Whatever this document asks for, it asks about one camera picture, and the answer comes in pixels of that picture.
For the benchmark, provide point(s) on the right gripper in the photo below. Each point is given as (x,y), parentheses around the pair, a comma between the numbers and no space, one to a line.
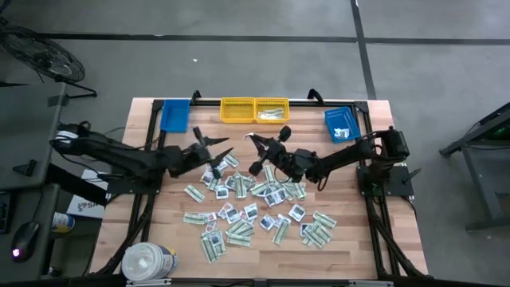
(279,153)

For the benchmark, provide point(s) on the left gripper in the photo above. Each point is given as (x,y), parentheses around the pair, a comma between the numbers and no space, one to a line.
(191,156)

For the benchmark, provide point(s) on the green striped bandage packet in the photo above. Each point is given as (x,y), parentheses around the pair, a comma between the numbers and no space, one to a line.
(249,181)
(281,233)
(214,183)
(193,218)
(295,190)
(221,248)
(207,251)
(194,193)
(238,240)
(309,240)
(278,112)
(321,233)
(265,116)
(240,186)
(241,228)
(231,160)
(260,188)
(324,219)
(269,174)

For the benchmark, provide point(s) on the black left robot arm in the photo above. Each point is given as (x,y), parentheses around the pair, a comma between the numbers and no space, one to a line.
(119,155)

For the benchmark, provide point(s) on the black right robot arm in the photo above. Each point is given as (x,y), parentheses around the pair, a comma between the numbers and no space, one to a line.
(350,153)

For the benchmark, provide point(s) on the yellow plastic basket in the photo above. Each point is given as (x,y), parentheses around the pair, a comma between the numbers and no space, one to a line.
(237,111)
(275,103)

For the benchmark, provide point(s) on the blue plastic basket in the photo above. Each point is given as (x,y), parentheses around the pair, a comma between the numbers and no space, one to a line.
(336,117)
(175,115)

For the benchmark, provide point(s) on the white wipes canister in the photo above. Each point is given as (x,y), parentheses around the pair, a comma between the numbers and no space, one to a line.
(147,261)

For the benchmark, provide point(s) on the white printed cardboard box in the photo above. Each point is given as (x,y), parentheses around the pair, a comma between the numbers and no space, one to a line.
(85,201)

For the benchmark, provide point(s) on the white and yellow can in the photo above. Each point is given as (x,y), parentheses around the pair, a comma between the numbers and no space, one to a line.
(63,222)

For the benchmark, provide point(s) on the grey side desk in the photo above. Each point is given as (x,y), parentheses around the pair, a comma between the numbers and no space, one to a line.
(24,119)

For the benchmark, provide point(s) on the black floor fan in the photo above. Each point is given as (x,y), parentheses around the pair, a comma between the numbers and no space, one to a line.
(44,56)

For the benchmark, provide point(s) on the black metal equipment cart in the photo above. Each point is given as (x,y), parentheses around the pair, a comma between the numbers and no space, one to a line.
(466,138)

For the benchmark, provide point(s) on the black computer mouse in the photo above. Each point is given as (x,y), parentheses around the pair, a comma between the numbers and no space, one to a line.
(24,241)

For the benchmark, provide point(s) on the black keyboard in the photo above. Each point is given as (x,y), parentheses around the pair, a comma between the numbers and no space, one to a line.
(4,211)

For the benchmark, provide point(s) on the computer case with green lights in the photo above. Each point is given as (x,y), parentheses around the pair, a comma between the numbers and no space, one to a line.
(501,131)

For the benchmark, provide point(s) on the silver metal bracket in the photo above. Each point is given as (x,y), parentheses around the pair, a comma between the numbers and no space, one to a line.
(370,283)
(148,282)

